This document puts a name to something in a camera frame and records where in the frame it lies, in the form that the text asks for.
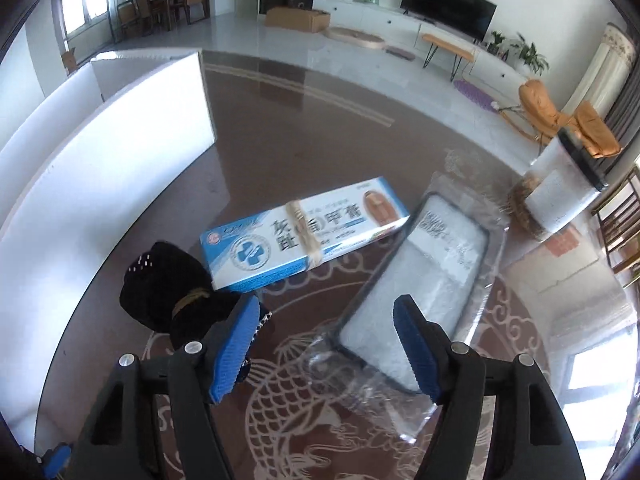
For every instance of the large cardboard box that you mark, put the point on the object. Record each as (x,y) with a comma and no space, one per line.
(295,20)

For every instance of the white foam board box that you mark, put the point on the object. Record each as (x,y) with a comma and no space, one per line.
(125,150)

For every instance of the brown patterned glass desktop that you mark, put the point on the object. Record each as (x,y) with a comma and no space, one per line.
(325,125)

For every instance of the clear jar with black lid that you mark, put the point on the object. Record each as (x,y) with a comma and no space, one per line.
(560,195)

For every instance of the black cloth bundle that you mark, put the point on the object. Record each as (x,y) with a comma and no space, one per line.
(160,285)

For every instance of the covered standing air conditioner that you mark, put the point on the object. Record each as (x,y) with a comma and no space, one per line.
(605,70)

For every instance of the bagged black phone case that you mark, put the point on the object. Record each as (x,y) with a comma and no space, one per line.
(435,270)

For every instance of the wooden bench with metal legs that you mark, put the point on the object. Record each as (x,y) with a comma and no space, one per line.
(447,42)

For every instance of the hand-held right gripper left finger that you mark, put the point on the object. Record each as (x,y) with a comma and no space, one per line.
(235,345)

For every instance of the round wooden floor cushion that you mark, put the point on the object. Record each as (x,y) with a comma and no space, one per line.
(355,38)

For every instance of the round purple floor mat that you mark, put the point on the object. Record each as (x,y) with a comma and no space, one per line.
(475,94)

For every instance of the white television cabinet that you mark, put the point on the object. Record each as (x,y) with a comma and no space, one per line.
(370,17)

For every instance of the small potted plant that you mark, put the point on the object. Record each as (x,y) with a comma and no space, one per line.
(496,41)

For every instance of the large leafy potted plant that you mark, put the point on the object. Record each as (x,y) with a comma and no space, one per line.
(527,55)

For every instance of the wooden dining table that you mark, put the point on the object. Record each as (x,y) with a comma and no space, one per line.
(167,0)

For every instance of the dark wooden slatted chair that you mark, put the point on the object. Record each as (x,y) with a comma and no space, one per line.
(620,230)

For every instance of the small purple floor mat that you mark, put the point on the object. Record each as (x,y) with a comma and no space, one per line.
(400,52)

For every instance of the orange rocking chair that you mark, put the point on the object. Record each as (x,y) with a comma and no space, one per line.
(545,110)

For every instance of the small cardboard box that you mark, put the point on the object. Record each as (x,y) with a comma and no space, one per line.
(70,60)

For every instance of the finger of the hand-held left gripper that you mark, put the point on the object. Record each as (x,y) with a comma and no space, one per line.
(56,460)

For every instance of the blue and white carton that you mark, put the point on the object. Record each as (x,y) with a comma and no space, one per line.
(280,245)

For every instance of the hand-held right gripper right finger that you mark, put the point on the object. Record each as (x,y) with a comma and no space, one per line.
(415,350)

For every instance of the grey curtain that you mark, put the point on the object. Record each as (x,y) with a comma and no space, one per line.
(625,110)

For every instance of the black flat television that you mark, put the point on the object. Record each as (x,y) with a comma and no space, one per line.
(450,2)

